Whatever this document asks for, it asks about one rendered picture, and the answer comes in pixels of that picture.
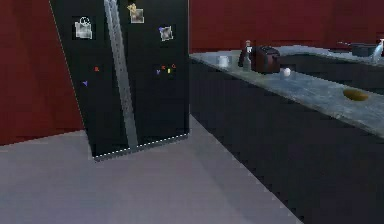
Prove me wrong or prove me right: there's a black fridge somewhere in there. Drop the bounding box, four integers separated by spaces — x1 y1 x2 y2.
48 0 191 163

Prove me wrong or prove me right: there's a black kitchen counter cabinet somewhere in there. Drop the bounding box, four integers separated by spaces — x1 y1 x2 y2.
188 44 384 224

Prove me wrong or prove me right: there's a yellow-topped photo on fridge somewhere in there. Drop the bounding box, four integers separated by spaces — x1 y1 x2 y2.
126 3 145 24

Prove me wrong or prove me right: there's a silver tap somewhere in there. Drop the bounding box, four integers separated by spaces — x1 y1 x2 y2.
370 38 384 65

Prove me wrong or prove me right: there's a tilted grey photo on fridge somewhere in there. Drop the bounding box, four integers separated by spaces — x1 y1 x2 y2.
158 25 174 42

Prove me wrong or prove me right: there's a yellow-brown potato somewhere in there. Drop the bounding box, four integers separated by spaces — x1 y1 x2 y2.
342 88 370 102

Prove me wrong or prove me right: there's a dark red toaster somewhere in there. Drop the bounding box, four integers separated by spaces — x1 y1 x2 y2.
250 45 281 75

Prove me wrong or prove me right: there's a dark bottle with red cap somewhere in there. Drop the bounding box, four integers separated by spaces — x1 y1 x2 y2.
237 39 253 68

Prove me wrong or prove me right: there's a black pan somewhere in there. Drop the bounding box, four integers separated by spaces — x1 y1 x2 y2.
336 41 379 58

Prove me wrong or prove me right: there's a white mug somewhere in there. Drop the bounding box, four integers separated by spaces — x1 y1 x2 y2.
217 55 232 69

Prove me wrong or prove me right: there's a grey fridge handle bar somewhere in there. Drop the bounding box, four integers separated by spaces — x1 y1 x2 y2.
103 0 139 152

